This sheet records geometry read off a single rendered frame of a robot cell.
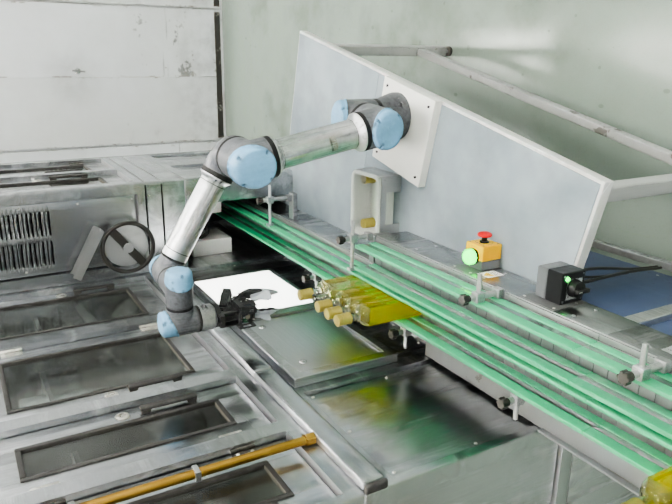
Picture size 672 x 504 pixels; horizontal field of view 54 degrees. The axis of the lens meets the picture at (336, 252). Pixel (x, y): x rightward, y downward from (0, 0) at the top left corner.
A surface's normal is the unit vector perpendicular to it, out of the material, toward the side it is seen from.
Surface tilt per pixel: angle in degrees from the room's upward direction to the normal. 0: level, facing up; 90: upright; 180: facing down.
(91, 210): 90
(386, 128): 97
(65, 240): 90
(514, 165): 0
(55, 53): 90
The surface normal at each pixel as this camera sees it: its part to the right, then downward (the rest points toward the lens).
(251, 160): 0.38, 0.38
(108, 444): 0.01, -0.96
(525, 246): -0.87, 0.14
